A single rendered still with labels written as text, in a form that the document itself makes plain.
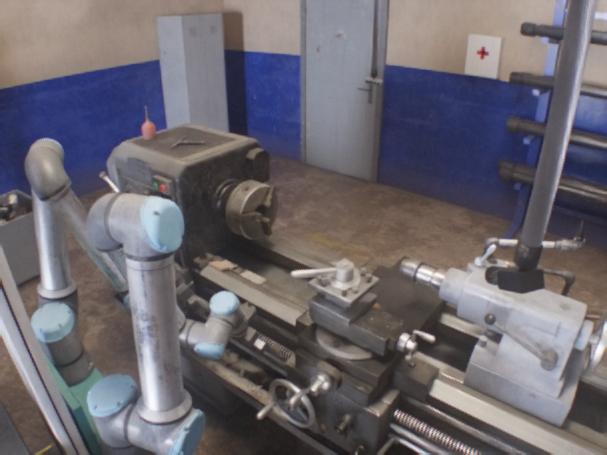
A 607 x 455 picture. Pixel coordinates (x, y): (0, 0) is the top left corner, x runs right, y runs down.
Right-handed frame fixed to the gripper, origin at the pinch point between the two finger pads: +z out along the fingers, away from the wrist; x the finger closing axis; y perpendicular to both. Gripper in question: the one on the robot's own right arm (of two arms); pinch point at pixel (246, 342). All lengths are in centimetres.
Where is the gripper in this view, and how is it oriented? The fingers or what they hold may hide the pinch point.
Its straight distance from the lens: 176.3
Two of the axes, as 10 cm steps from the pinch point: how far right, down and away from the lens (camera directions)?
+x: 8.4, 3.6, -4.2
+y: -5.3, 7.0, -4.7
